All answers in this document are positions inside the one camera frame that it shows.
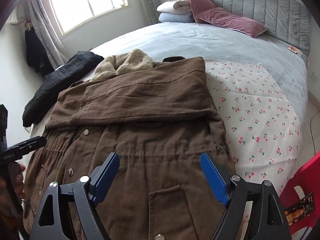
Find brown jacket with fleece collar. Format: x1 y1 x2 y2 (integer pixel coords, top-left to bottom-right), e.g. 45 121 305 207
23 57 235 239

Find person's left hand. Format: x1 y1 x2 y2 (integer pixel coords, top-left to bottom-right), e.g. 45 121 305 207
0 163 26 240

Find dark snack packet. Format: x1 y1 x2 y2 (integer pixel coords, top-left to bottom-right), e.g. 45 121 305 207
285 192 315 226

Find red plastic stool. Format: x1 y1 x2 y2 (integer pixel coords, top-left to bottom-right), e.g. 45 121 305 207
280 153 319 235

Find cherry print white blanket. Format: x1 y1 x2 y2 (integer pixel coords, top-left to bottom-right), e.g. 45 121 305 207
204 61 303 240

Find black garment on bed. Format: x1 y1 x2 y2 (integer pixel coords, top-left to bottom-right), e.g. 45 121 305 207
22 51 104 127

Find grey curtain left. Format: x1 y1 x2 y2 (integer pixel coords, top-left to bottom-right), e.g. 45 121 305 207
23 0 68 69

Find light blue bed cover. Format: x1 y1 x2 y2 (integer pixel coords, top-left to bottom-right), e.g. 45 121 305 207
92 22 308 124

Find grey padded headboard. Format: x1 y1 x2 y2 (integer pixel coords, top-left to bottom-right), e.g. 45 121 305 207
211 0 311 56

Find folded light blue blanket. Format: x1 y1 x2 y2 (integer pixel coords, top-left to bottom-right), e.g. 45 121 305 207
159 12 195 23

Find pink velvet pillow front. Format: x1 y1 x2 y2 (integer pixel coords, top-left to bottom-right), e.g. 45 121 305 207
196 7 267 38

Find pink velvet pillow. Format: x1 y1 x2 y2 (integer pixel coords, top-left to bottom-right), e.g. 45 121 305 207
180 0 216 23
196 7 267 38

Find grey patterned curtain right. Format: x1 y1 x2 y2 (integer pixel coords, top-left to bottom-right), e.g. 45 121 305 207
141 0 159 25

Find folded white blanket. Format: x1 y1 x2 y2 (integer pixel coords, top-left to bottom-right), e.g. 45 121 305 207
157 1 191 15

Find pink velvet pillow back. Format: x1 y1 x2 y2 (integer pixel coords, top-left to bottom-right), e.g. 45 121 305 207
180 0 216 23

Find dark clothes hanging on wall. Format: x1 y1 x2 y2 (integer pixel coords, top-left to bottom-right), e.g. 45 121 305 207
24 22 54 77

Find cable on floor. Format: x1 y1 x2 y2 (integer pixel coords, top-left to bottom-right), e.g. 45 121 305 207
310 109 320 140

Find wall socket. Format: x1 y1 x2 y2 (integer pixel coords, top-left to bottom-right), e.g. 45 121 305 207
310 73 318 82

